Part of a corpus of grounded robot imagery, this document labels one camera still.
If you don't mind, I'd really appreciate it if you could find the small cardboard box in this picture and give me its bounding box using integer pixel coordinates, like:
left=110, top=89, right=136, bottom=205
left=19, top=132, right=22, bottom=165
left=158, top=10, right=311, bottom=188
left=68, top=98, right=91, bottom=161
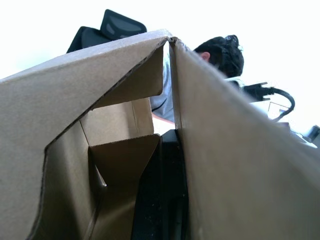
left=0, top=28, right=320, bottom=240

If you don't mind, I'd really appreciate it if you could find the black mesh office chair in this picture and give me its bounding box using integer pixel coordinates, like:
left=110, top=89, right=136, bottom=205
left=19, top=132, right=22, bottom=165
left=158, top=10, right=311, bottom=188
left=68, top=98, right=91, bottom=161
left=66, top=9, right=148, bottom=54

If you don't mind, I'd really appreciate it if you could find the person in grey shirt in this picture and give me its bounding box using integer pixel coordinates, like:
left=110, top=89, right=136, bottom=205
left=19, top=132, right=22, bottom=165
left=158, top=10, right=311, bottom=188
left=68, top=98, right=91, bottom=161
left=149, top=34, right=248, bottom=124

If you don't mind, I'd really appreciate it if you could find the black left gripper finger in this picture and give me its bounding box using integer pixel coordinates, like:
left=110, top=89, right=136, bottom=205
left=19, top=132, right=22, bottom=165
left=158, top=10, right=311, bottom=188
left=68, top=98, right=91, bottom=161
left=131, top=129, right=191, bottom=240

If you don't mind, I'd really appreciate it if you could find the black power plug with cable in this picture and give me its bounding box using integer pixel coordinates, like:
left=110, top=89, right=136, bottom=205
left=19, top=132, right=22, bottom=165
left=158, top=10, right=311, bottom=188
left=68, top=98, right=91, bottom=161
left=243, top=81, right=296, bottom=123

